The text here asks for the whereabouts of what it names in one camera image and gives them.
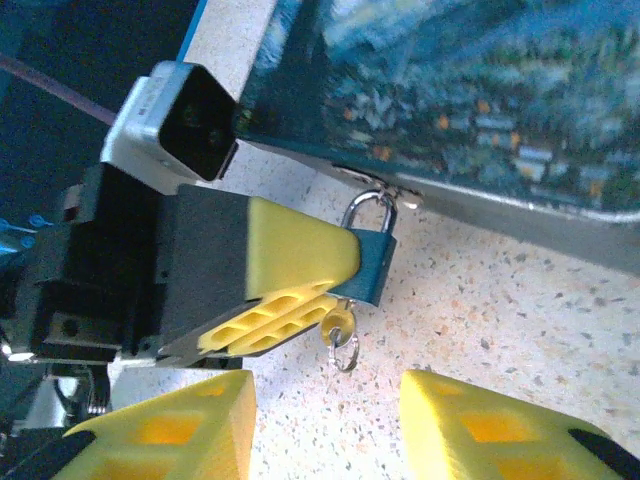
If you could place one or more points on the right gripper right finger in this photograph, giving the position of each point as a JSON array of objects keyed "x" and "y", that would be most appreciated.
[{"x": 475, "y": 450}]

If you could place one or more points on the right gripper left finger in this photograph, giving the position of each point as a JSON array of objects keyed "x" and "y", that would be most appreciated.
[{"x": 200, "y": 450}]

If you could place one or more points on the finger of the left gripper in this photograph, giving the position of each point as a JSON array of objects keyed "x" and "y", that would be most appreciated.
[
  {"x": 295, "y": 250},
  {"x": 295, "y": 331}
]

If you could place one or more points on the small key with yellow head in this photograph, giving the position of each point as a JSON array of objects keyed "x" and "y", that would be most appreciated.
[{"x": 336, "y": 320}]

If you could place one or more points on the small blue padlock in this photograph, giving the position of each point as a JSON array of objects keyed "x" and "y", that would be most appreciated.
[{"x": 377, "y": 265}]

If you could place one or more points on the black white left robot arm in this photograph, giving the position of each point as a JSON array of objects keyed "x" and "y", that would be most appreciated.
[{"x": 30, "y": 400}]

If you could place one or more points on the starry night print tin box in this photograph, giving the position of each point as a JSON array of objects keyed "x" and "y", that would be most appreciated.
[{"x": 450, "y": 100}]

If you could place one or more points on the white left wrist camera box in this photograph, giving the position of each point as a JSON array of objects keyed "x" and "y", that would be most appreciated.
[{"x": 150, "y": 115}]

